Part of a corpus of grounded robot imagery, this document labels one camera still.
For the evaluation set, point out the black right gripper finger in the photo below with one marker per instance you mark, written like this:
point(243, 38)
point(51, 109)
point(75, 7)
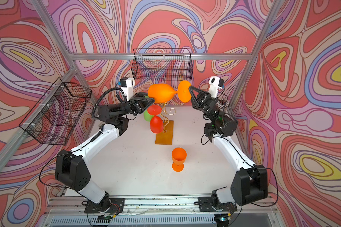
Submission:
point(198, 93)
point(197, 102)

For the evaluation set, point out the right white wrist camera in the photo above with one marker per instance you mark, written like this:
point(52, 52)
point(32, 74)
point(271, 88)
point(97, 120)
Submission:
point(215, 84)

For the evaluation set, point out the black wire basket back wall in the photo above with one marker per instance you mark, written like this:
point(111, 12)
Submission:
point(162, 64)

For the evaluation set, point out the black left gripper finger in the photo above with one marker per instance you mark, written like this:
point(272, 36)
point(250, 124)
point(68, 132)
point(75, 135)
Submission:
point(147, 105)
point(141, 97)

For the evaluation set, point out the clear cup of pencils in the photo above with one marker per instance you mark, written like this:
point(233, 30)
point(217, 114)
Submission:
point(223, 102)

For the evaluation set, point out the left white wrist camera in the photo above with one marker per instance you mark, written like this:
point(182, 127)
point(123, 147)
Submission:
point(127, 85)

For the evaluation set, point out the orange wine glass front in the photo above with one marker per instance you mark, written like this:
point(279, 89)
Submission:
point(179, 156)

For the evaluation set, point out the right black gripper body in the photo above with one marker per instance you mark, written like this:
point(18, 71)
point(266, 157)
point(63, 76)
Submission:
point(211, 108)

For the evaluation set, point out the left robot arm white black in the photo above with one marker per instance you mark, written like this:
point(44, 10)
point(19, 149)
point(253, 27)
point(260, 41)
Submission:
point(71, 166)

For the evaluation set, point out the black wire basket wall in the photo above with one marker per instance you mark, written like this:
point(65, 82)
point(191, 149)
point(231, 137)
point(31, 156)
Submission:
point(162, 64)
point(56, 117)

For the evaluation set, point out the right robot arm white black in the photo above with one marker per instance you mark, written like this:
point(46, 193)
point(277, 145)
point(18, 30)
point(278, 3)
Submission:
point(250, 181)

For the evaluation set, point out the red wine glass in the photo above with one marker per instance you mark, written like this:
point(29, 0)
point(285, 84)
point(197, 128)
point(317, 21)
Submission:
point(156, 123)

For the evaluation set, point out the metal base rail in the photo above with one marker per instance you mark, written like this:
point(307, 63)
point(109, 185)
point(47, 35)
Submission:
point(161, 211)

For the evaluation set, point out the gold rack on wooden base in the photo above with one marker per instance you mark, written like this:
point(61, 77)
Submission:
point(165, 137)

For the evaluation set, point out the black wire basket left wall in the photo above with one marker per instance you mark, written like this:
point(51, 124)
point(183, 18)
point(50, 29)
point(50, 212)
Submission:
point(56, 117)

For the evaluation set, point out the orange wine glass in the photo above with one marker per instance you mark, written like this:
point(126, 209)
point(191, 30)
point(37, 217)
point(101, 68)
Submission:
point(163, 93)
point(179, 156)

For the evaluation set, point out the green wine glass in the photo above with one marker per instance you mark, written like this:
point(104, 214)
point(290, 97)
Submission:
point(147, 116)

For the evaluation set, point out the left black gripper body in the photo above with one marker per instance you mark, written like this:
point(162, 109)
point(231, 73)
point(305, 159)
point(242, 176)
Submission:
point(130, 111)

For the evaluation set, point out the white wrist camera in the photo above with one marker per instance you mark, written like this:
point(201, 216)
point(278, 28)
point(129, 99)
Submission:
point(127, 85)
point(215, 84)

